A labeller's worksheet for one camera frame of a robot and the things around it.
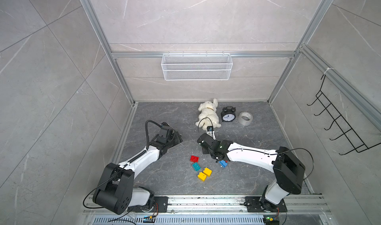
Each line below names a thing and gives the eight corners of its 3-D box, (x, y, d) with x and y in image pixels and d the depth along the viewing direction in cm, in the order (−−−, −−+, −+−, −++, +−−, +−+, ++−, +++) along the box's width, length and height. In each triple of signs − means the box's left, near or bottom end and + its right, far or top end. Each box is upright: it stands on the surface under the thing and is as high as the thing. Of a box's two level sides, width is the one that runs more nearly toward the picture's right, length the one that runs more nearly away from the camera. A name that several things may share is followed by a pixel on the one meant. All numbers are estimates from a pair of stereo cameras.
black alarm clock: (221, 121, 109) (223, 112, 101) (220, 115, 113) (222, 106, 104) (233, 121, 109) (237, 112, 101) (232, 115, 113) (235, 106, 104)
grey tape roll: (239, 125, 108) (240, 122, 104) (236, 114, 114) (238, 111, 111) (253, 125, 108) (255, 122, 104) (249, 114, 114) (251, 111, 111)
